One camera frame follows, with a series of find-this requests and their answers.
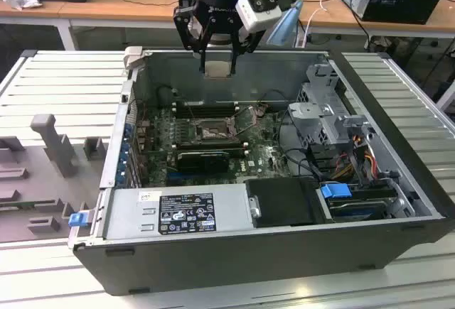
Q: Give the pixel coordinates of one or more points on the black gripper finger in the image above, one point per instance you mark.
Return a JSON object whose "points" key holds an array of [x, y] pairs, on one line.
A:
{"points": [[180, 26], [234, 62]]}

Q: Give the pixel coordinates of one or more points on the CPU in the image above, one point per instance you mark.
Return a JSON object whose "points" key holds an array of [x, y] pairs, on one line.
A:
{"points": [[218, 70]]}

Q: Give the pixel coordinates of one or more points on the locking lever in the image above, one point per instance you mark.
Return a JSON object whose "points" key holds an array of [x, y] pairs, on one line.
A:
{"points": [[192, 111], [249, 128]]}

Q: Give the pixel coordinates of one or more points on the CPU socket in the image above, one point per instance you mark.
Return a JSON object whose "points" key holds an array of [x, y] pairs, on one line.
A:
{"points": [[209, 131]]}

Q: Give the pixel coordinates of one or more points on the blue expansion slot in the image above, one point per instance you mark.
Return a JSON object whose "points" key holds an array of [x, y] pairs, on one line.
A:
{"points": [[173, 178]]}

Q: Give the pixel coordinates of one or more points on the coin battery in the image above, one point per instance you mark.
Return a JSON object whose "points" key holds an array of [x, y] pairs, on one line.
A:
{"points": [[259, 110]]}

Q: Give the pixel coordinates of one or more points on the beige case latch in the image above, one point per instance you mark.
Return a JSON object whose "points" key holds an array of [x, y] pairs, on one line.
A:
{"points": [[133, 60]]}

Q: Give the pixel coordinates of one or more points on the pale blue teach pendant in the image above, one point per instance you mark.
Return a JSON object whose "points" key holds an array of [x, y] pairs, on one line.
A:
{"points": [[284, 28]]}

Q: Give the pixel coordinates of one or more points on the white power strip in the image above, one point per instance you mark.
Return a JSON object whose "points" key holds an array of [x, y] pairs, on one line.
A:
{"points": [[301, 40]]}

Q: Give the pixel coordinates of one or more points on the metal disk bay cage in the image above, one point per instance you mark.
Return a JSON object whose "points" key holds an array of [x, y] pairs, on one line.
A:
{"points": [[309, 110]]}

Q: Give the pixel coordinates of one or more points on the green motherboard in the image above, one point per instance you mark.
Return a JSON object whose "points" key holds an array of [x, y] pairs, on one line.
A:
{"points": [[263, 156]]}

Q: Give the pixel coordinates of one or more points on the black graphics card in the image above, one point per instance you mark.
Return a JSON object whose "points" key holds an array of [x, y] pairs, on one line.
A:
{"points": [[202, 162]]}

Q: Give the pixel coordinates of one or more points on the wooden desk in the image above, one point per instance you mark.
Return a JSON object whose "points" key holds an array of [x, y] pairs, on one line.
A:
{"points": [[71, 7]]}

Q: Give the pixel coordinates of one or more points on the blue card retention clip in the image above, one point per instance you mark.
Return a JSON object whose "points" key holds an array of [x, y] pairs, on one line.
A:
{"points": [[123, 175], [128, 129], [125, 153]]}

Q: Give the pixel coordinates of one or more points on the black plastic shroud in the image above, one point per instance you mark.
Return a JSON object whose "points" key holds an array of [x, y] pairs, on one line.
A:
{"points": [[281, 200]]}

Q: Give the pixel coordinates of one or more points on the hard disk in blue carrier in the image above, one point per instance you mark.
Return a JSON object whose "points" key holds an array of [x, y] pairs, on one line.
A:
{"points": [[334, 195]]}

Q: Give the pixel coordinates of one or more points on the grey power supply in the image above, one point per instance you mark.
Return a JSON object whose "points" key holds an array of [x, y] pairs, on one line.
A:
{"points": [[128, 216]]}

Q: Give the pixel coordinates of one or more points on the black PC case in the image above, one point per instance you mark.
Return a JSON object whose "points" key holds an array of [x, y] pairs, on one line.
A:
{"points": [[213, 263]]}

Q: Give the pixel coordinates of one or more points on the grey parts rack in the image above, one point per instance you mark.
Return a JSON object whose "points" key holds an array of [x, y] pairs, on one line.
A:
{"points": [[42, 188]]}

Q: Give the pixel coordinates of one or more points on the blue case latch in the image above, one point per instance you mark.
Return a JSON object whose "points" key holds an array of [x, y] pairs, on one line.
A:
{"points": [[78, 219]]}

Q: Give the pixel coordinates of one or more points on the green RAM stick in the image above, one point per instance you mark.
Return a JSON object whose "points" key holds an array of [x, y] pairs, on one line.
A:
{"points": [[14, 206]]}

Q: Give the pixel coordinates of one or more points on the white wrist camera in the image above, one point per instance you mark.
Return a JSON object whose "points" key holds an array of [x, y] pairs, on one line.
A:
{"points": [[256, 17]]}

